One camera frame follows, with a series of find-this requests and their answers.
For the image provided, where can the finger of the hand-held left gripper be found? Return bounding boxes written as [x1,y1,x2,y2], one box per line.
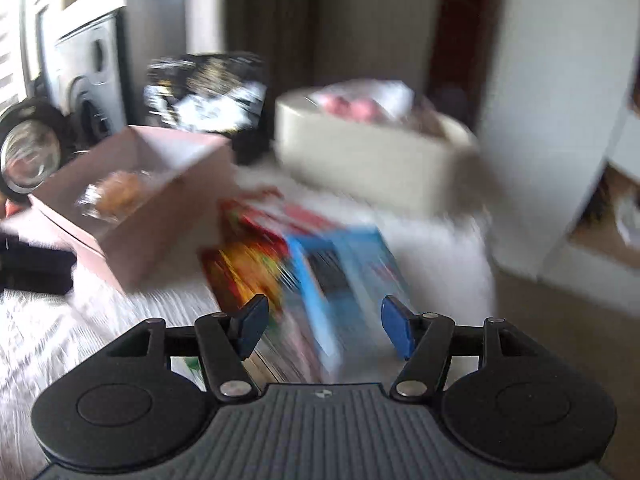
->
[0,232,77,297]

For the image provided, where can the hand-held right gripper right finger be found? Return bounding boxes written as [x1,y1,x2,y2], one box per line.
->
[381,296,539,404]

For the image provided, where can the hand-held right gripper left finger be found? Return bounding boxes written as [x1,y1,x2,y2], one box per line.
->
[105,294,271,404]

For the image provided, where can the blue snack box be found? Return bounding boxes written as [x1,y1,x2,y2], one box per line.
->
[284,227,417,382]

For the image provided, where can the pink cardboard box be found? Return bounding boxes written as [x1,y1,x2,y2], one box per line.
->
[29,125,236,293]

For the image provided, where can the pink wrapped snacks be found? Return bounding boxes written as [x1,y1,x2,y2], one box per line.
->
[317,92,388,122]

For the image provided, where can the red and yellow snack packet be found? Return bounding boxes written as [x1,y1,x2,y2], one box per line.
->
[199,237,301,323]

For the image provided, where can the white fluffy blanket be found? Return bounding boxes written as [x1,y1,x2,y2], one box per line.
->
[0,157,497,463]

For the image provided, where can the wrapped golden pastry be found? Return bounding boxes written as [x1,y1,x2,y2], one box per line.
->
[75,170,152,224]

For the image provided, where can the round black-rimmed mirror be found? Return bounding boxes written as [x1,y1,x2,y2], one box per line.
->
[0,100,71,206]

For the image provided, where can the cream oval container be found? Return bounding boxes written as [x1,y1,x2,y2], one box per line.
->
[274,85,478,213]

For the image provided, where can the white appliance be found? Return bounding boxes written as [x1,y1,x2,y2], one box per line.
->
[30,7,135,142]

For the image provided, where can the brown snack packet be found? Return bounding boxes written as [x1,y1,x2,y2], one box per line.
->
[404,102,447,137]

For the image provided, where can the white window shutter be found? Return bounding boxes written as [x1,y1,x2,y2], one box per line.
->
[0,0,32,113]

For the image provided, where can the white snack packet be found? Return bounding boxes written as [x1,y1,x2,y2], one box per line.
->
[377,80,417,113]

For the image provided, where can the black printed bag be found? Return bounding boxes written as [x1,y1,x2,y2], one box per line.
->
[144,52,267,136]

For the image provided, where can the white cabinet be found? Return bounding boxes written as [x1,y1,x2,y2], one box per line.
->
[475,0,640,313]

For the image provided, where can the grey curtain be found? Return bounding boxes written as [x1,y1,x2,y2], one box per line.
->
[225,0,323,86]

